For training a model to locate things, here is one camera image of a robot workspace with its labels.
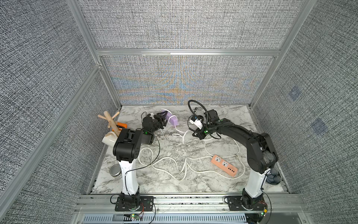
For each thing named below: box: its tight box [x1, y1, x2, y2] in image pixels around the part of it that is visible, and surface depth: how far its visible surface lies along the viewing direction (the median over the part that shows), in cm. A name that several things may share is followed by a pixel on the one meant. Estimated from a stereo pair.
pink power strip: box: [210, 154, 238, 177], surface depth 86 cm
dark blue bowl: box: [265, 167, 282, 186], surface depth 81 cm
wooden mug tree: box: [97, 110, 120, 137], surface depth 80 cm
